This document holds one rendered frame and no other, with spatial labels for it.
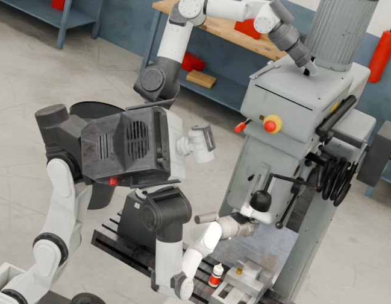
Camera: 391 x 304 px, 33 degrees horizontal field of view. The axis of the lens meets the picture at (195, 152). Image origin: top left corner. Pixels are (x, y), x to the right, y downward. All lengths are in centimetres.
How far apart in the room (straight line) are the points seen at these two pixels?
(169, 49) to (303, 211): 106
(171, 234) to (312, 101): 63
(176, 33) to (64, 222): 80
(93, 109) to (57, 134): 239
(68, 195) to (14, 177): 248
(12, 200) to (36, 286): 194
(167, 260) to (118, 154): 40
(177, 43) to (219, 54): 486
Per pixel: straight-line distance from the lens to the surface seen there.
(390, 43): 644
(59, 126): 229
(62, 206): 241
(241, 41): 610
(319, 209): 291
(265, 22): 222
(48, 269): 255
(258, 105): 219
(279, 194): 242
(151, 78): 220
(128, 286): 407
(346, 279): 491
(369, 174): 261
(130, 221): 282
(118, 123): 212
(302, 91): 217
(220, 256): 301
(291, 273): 310
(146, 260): 278
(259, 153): 239
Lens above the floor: 258
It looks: 27 degrees down
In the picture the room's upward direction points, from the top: 18 degrees clockwise
